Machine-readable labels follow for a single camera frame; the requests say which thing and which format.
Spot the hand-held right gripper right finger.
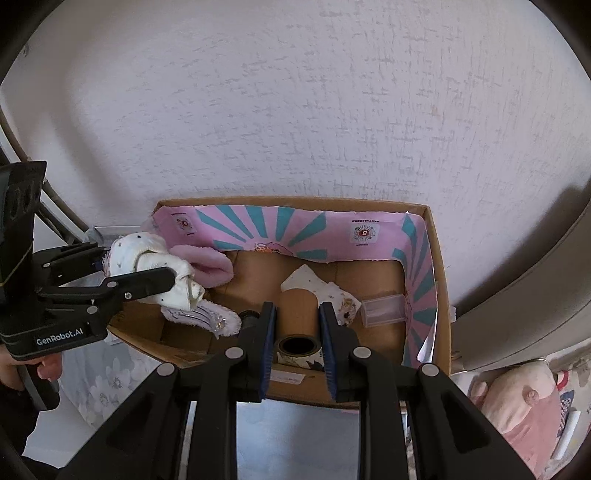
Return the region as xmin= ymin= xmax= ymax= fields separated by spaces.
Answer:
xmin=318 ymin=301 xmax=539 ymax=480

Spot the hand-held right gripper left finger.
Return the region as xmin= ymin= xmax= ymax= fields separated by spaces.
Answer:
xmin=58 ymin=301 xmax=278 ymax=480

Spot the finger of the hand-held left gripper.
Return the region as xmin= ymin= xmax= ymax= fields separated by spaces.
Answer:
xmin=39 ymin=241 xmax=112 ymax=288
xmin=36 ymin=266 xmax=179 ymax=308

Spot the white dotted sock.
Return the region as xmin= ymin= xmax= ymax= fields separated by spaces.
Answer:
xmin=105 ymin=232 xmax=206 ymax=311

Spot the white printed sock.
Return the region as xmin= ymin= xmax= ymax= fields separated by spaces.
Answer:
xmin=281 ymin=264 xmax=362 ymax=326

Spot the clear plastic box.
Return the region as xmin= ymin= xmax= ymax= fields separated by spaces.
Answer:
xmin=361 ymin=294 xmax=408 ymax=328

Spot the pink fluffy sock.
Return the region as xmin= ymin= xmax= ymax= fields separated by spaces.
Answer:
xmin=170 ymin=244 xmax=235 ymax=288

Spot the white sock with purple stripes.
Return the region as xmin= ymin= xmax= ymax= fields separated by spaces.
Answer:
xmin=160 ymin=299 xmax=242 ymax=340

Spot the cardboard box with pink lining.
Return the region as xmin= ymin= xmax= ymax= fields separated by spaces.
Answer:
xmin=107 ymin=196 xmax=456 ymax=410

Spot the person's left forearm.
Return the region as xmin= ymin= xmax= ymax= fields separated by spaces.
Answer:
xmin=0 ymin=383 xmax=61 ymax=468

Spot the person's left hand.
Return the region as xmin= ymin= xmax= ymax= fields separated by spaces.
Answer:
xmin=0 ymin=344 xmax=64 ymax=393

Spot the floral bed sheet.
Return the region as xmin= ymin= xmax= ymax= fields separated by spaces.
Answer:
xmin=25 ymin=330 xmax=407 ymax=480

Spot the pink plush toy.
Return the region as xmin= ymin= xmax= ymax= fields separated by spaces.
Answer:
xmin=465 ymin=359 xmax=570 ymax=478

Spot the grey padded headboard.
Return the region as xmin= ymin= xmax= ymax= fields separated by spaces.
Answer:
xmin=452 ymin=182 xmax=591 ymax=373

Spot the white round frame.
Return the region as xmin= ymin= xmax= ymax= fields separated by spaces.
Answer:
xmin=0 ymin=92 xmax=100 ymax=246

